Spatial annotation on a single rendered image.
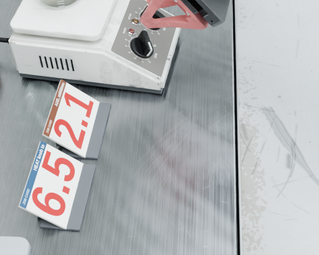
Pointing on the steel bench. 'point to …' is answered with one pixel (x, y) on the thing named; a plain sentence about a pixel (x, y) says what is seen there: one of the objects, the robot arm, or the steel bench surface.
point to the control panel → (155, 61)
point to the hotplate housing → (86, 59)
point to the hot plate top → (64, 19)
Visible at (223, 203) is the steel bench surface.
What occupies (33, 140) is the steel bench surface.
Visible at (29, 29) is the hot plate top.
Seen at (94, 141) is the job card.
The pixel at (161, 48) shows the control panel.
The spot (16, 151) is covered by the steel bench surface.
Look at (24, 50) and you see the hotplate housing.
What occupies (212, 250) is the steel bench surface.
